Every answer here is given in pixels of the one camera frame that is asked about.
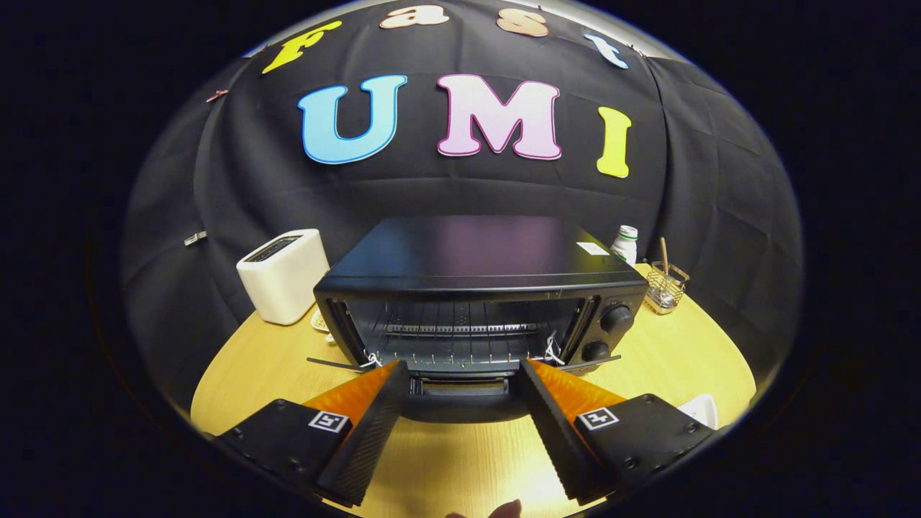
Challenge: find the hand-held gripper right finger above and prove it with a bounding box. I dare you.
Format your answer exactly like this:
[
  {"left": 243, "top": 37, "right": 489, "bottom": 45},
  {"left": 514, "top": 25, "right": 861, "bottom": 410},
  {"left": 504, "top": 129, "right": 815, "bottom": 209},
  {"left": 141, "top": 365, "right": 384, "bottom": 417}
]
[{"left": 519, "top": 358, "right": 717, "bottom": 505}]

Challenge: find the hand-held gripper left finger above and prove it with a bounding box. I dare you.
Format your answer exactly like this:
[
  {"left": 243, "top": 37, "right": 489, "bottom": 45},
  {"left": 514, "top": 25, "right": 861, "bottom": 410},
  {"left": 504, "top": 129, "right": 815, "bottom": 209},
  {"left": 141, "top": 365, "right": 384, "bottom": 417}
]
[{"left": 216, "top": 360, "right": 410, "bottom": 508}]

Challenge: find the white square plate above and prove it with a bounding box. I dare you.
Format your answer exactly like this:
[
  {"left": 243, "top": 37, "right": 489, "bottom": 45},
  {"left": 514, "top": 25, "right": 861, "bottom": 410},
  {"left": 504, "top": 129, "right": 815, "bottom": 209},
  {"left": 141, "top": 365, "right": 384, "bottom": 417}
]
[{"left": 676, "top": 394, "right": 720, "bottom": 431}]

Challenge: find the black toaster oven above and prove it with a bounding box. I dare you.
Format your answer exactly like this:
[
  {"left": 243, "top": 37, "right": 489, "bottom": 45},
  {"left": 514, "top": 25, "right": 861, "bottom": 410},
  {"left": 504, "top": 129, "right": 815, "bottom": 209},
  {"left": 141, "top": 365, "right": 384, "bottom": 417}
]
[{"left": 307, "top": 214, "right": 650, "bottom": 424}]

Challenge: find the white bread toaster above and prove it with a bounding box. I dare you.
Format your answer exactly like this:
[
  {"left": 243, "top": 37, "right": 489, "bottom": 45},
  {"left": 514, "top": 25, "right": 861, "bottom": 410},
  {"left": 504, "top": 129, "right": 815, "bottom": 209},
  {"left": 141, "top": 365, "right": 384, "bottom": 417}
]
[{"left": 237, "top": 229, "right": 330, "bottom": 326}]

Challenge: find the white bottle with green label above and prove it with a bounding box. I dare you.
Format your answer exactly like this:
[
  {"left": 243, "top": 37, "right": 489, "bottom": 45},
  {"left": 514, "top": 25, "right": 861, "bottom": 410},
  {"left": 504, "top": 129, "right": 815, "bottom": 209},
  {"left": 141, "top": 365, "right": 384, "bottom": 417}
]
[{"left": 610, "top": 225, "right": 640, "bottom": 268}]

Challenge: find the wire mesh basket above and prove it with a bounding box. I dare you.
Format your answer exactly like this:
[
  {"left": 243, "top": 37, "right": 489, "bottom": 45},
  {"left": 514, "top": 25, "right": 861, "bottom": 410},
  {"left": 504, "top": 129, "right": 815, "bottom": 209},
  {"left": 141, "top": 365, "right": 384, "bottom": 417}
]
[{"left": 645, "top": 260, "right": 691, "bottom": 316}]

